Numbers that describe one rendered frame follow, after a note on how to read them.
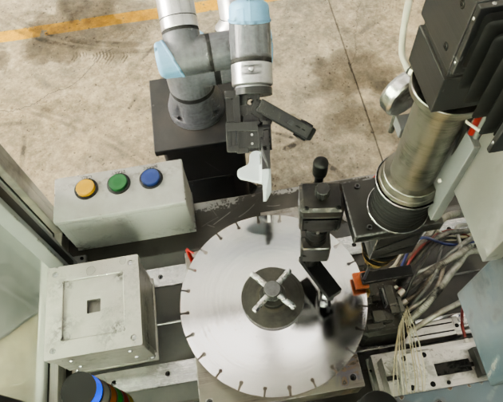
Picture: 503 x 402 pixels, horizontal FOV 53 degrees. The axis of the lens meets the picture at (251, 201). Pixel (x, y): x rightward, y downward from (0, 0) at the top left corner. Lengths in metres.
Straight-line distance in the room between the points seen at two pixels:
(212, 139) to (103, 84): 1.32
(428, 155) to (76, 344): 0.72
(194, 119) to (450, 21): 0.99
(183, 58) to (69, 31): 1.90
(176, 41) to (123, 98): 1.47
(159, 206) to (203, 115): 0.34
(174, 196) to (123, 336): 0.30
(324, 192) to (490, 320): 0.23
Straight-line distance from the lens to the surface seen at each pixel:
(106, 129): 2.39
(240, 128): 0.90
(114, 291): 1.02
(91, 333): 1.01
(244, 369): 0.88
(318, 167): 0.64
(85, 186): 1.13
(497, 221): 0.50
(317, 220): 0.66
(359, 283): 0.91
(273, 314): 0.89
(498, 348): 0.60
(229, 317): 0.90
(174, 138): 1.34
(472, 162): 0.52
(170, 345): 1.11
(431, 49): 0.44
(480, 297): 0.61
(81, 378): 0.71
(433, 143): 0.51
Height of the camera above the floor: 1.82
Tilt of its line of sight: 62 degrees down
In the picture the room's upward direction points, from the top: 6 degrees counter-clockwise
